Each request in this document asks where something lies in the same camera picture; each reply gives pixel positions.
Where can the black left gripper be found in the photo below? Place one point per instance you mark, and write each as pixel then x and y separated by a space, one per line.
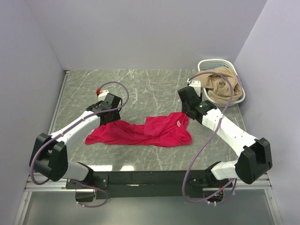
pixel 116 116

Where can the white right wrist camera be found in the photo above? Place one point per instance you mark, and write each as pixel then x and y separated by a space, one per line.
pixel 195 84

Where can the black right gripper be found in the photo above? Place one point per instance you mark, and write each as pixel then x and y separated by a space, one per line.
pixel 183 108

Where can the red t-shirt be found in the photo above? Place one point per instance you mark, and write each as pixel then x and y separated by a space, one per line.
pixel 161 131

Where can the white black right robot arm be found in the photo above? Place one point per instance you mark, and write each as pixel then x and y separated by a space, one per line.
pixel 254 155

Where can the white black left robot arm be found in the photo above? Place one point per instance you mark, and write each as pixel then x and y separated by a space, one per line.
pixel 49 159

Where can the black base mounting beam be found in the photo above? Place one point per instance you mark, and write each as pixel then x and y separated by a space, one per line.
pixel 122 184

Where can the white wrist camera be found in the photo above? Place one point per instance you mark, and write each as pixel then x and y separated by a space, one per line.
pixel 195 84
pixel 101 94

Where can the white perforated laundry basket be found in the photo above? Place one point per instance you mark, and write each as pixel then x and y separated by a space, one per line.
pixel 204 68

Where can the tan t-shirt in basket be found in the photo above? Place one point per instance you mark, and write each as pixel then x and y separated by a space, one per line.
pixel 218 88

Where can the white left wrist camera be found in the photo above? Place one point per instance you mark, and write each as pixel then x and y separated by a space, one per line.
pixel 101 94

